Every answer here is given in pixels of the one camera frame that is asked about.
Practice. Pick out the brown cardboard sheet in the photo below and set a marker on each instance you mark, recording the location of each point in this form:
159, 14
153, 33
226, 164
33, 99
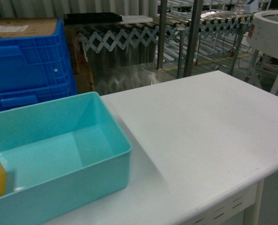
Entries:
27, 27

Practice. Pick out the white round machine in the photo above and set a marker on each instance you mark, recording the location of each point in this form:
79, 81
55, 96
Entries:
263, 36

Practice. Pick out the expandable roller conveyor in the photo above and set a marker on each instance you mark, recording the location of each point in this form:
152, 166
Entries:
107, 46

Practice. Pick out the blue crate lower right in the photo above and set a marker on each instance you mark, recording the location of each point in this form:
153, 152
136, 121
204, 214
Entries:
14, 99

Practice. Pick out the blue crate upper right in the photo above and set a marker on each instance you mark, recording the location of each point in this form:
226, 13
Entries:
34, 62

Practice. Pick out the blue crate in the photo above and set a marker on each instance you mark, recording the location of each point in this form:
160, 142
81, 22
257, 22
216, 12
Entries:
14, 99
34, 62

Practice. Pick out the teal plastic bin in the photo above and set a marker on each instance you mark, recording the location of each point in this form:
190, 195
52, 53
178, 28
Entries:
60, 155

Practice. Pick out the black tray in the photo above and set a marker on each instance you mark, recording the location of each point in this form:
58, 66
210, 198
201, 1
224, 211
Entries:
83, 18

